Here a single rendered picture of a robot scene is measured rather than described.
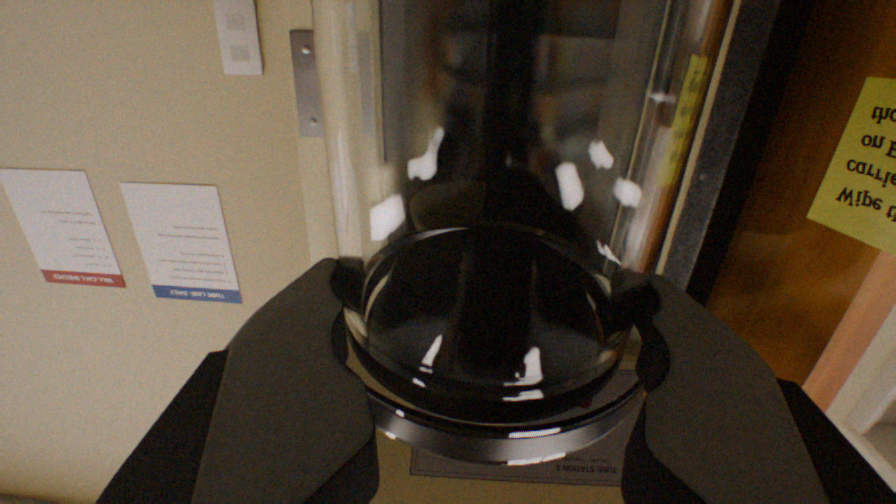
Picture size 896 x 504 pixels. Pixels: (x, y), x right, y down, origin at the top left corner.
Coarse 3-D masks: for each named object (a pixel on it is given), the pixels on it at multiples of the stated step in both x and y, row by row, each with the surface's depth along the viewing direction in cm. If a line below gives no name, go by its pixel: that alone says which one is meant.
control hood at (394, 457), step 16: (384, 448) 32; (400, 448) 32; (384, 464) 32; (400, 464) 32; (384, 480) 31; (400, 480) 31; (416, 480) 31; (432, 480) 31; (448, 480) 31; (464, 480) 31; (480, 480) 31; (384, 496) 31; (400, 496) 31; (416, 496) 31; (432, 496) 31; (448, 496) 31; (464, 496) 31; (480, 496) 31; (496, 496) 31; (512, 496) 31; (528, 496) 31; (544, 496) 31; (560, 496) 31; (576, 496) 31; (592, 496) 31; (608, 496) 31
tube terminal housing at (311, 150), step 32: (288, 0) 25; (736, 0) 24; (288, 32) 26; (288, 64) 27; (704, 128) 28; (320, 160) 30; (320, 192) 31; (320, 224) 32; (672, 224) 31; (320, 256) 34
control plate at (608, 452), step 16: (640, 400) 33; (624, 432) 32; (592, 448) 32; (608, 448) 32; (624, 448) 32; (416, 464) 32; (432, 464) 32; (448, 464) 32; (464, 464) 32; (480, 464) 32; (528, 464) 32; (544, 464) 32; (560, 464) 32; (576, 464) 32; (592, 464) 32; (608, 464) 32; (496, 480) 31; (512, 480) 31; (528, 480) 31; (544, 480) 31; (560, 480) 31; (576, 480) 31; (592, 480) 31; (608, 480) 31
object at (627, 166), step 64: (320, 0) 7; (384, 0) 6; (448, 0) 6; (512, 0) 5; (576, 0) 5; (640, 0) 6; (704, 0) 6; (320, 64) 8; (384, 64) 6; (448, 64) 6; (512, 64) 6; (576, 64) 6; (640, 64) 6; (704, 64) 7; (384, 128) 7; (448, 128) 6; (512, 128) 6; (576, 128) 6; (640, 128) 7; (384, 192) 8; (448, 192) 7; (512, 192) 7; (576, 192) 7; (640, 192) 7; (384, 256) 8; (448, 256) 8; (512, 256) 7; (576, 256) 8; (640, 256) 8; (384, 320) 9; (448, 320) 8; (512, 320) 8; (576, 320) 8; (384, 384) 10; (448, 384) 9; (512, 384) 9; (576, 384) 10; (640, 384) 10; (576, 448) 10
